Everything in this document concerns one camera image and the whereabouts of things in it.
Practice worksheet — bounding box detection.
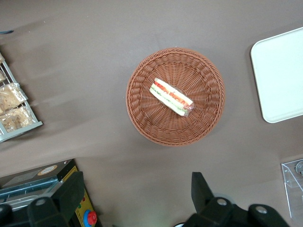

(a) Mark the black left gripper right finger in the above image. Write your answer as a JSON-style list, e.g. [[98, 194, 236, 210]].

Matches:
[[186, 172, 291, 227]]

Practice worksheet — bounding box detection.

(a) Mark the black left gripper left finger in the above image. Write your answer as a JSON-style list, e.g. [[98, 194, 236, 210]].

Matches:
[[0, 171, 86, 227]]

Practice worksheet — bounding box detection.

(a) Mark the triangle sandwich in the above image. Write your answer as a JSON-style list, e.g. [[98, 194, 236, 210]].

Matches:
[[149, 77, 195, 118]]

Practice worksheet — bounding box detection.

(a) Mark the brown woven wicker basket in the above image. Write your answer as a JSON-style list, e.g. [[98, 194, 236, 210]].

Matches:
[[125, 47, 225, 148]]

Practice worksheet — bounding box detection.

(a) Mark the cream plastic serving tray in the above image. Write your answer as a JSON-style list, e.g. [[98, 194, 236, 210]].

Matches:
[[250, 26, 303, 124]]

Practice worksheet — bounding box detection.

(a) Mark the red emergency stop button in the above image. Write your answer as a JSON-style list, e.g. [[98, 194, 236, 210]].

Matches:
[[84, 210, 98, 226]]

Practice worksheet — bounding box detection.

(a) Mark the black hot food warmer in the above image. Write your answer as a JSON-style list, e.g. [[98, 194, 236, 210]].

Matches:
[[0, 158, 103, 227]]

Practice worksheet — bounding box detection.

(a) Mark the clear acrylic bottle rack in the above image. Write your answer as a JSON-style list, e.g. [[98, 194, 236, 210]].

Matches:
[[281, 159, 303, 219]]

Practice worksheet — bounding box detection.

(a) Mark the clear bag of crackers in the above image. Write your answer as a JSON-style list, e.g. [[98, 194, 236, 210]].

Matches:
[[0, 82, 27, 114], [0, 105, 36, 133]]

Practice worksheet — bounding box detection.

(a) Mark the grey wire snack rack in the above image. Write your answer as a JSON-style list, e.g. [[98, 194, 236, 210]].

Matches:
[[0, 51, 44, 143]]

